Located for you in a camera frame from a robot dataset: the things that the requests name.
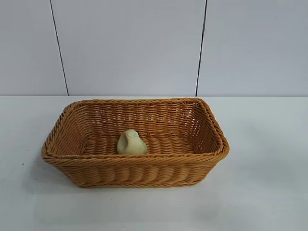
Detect brown woven wicker basket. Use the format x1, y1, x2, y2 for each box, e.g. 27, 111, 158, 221
41, 97, 231, 189

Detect pale yellow egg yolk pastry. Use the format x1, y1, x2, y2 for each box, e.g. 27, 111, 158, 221
117, 129, 147, 154

